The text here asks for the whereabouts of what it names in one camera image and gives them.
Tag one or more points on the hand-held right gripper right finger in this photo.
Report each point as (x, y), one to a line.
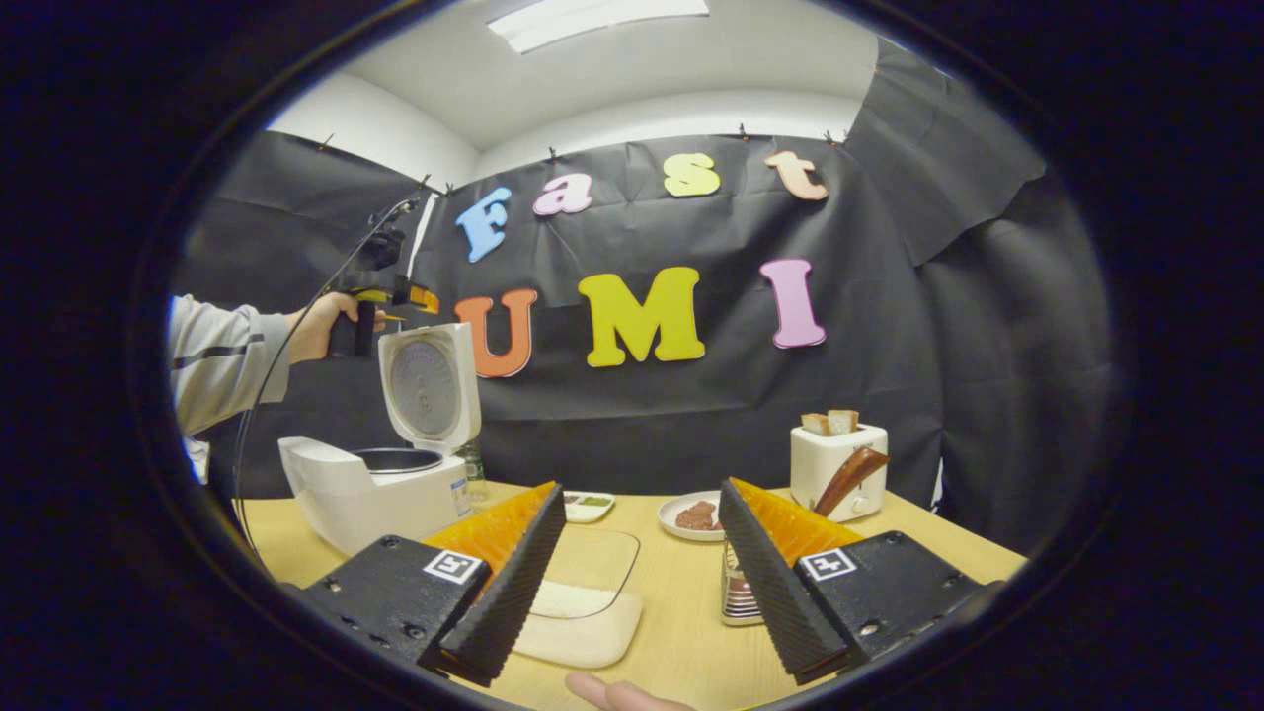
(780, 602)

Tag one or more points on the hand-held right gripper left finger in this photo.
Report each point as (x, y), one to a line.
(513, 592)

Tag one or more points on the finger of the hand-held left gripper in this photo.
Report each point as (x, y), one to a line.
(420, 300)

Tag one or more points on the white rice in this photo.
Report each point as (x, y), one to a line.
(583, 627)

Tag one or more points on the brown wooden spoon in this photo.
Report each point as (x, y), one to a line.
(849, 474)

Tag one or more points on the white rice cooker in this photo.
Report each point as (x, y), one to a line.
(365, 504)

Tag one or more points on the clear plastic container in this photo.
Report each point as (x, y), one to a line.
(592, 558)

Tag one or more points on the brown meat piece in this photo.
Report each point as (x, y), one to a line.
(688, 518)
(709, 513)

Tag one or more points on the small divided bean dish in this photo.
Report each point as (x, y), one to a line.
(590, 507)

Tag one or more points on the clear plastic bottle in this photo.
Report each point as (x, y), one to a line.
(474, 474)

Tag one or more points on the white round plate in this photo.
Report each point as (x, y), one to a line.
(671, 528)

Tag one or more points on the white toaster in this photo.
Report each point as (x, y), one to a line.
(815, 474)

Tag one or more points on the toast slice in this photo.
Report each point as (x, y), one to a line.
(843, 422)
(816, 425)

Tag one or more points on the black backdrop cloth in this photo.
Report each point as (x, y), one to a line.
(889, 395)

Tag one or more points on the wide ceiling light panel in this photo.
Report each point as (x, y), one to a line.
(592, 20)

